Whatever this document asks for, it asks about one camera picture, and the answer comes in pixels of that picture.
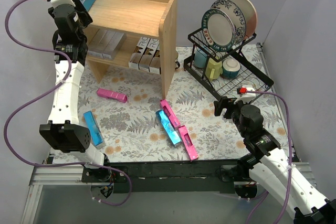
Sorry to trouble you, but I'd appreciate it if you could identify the blue floral patterned plate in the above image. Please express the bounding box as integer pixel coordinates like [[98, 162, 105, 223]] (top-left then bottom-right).
[[211, 0, 246, 45]]

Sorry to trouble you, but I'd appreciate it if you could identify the dark striped toothpaste box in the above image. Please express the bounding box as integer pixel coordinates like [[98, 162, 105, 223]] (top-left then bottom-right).
[[139, 39, 159, 72]]

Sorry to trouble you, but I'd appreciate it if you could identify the black wire dish rack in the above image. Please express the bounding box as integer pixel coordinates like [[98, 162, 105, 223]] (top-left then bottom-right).
[[183, 28, 274, 100]]

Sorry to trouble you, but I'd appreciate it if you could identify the pink toothpaste box front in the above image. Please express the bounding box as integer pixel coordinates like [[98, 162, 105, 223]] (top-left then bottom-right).
[[178, 125, 198, 162]]

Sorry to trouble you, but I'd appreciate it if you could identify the wooden two-tier shelf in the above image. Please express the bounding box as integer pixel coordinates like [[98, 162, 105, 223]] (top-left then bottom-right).
[[85, 0, 178, 98]]

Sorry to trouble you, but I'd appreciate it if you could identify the white toothpaste box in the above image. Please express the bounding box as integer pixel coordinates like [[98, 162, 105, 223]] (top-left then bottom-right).
[[102, 32, 127, 60]]

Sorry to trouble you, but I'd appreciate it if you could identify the light blue mug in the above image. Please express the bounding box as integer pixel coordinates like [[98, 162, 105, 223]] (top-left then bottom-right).
[[194, 47, 207, 68]]

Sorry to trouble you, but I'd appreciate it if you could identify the pink toothpaste box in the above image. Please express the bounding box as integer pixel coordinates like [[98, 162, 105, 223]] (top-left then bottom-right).
[[160, 99, 181, 129], [178, 125, 198, 162]]

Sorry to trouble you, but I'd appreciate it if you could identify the pink toothpaste box centre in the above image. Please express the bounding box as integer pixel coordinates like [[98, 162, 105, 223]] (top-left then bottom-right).
[[160, 99, 181, 129]]

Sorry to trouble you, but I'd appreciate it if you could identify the yellow mug behind shelf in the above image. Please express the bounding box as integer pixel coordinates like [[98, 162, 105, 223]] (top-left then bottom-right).
[[175, 51, 181, 70]]

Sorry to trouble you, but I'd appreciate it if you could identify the beige and pink plate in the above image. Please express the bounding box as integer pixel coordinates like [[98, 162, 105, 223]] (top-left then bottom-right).
[[230, 0, 258, 39]]

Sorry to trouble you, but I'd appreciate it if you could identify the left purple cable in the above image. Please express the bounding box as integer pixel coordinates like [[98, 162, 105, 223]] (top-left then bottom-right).
[[3, 0, 132, 206]]

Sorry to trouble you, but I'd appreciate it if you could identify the purple cable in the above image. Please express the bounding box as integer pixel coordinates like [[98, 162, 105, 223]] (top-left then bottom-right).
[[3, 0, 132, 206], [244, 90, 292, 224]]

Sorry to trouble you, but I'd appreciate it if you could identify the magenta toothpaste box far left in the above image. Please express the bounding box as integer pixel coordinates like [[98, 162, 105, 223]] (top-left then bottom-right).
[[97, 88, 128, 103]]

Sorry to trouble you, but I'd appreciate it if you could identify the silver Protefix toothpaste box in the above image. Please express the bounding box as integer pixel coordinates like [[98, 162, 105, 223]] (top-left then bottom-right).
[[94, 30, 116, 59]]

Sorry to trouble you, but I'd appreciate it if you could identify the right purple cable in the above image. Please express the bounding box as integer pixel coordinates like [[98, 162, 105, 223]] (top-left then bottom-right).
[[244, 90, 292, 224]]

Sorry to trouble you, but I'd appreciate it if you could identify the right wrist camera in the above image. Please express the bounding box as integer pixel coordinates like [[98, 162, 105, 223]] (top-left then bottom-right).
[[234, 85, 256, 104]]

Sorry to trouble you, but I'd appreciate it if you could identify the brown silver RO toothpaste box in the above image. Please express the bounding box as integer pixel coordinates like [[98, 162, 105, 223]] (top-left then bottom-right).
[[149, 46, 161, 74]]

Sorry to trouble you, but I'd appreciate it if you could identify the green rimmed white plate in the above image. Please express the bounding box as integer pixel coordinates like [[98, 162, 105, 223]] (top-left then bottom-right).
[[201, 8, 235, 52]]

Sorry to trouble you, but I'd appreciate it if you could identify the floral table mat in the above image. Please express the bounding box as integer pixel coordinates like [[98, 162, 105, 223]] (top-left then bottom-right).
[[52, 45, 294, 162]]

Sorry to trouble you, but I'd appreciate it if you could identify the yellow green mug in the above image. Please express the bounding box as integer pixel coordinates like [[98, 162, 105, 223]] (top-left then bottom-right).
[[205, 58, 223, 81]]

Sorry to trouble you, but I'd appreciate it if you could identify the teal and white bowl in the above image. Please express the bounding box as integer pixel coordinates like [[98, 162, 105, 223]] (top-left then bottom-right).
[[222, 58, 241, 79]]

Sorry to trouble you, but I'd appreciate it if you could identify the cyan toothpaste box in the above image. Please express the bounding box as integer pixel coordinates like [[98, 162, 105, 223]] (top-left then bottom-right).
[[83, 111, 106, 149], [155, 110, 182, 147]]

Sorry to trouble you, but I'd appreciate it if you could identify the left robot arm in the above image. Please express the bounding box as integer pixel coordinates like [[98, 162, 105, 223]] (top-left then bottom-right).
[[39, 0, 112, 182]]

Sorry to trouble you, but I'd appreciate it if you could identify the silver black RO toothpaste box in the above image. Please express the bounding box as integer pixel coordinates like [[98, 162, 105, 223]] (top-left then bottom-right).
[[129, 37, 150, 70]]

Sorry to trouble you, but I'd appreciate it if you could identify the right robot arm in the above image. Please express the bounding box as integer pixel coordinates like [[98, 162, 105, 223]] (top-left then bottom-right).
[[214, 92, 335, 223]]

